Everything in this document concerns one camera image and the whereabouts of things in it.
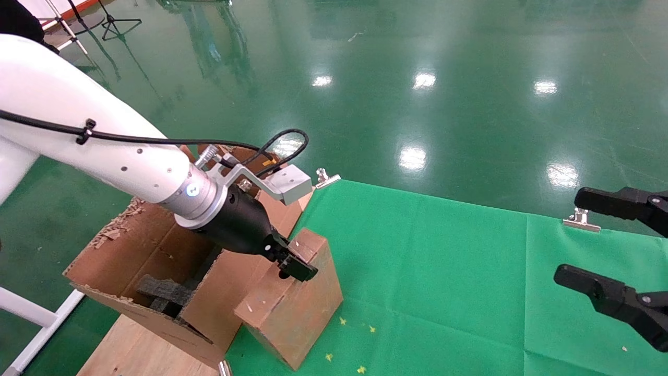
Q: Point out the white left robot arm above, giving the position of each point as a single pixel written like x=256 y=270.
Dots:
x=62 y=94

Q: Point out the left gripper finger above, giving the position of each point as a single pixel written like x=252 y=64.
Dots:
x=301 y=270

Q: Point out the black foam block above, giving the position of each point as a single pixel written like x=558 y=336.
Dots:
x=164 y=295

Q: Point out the black tripod stand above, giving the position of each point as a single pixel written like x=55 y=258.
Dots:
x=117 y=23

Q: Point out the wooden board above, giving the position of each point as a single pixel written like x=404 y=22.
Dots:
x=135 y=352

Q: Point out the white tube stand legs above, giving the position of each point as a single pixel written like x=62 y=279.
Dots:
x=68 y=28

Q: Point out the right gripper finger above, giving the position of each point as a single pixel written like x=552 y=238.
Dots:
x=621 y=202
x=610 y=295

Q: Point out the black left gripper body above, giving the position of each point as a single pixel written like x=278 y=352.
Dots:
x=245 y=224

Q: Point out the black pole stand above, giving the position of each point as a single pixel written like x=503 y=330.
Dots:
x=86 y=21

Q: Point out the seated person in black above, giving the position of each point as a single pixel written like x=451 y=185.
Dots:
x=15 y=21

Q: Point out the large open cardboard carton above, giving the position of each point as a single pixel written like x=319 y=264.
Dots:
x=151 y=245

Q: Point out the small brown cardboard box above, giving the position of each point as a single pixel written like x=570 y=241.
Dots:
x=302 y=313

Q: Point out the green table cloth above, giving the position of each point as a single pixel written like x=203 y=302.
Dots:
x=459 y=277

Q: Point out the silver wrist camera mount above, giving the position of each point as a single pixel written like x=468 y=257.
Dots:
x=289 y=183

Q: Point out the white metal table frame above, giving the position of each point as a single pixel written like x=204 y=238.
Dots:
x=31 y=310

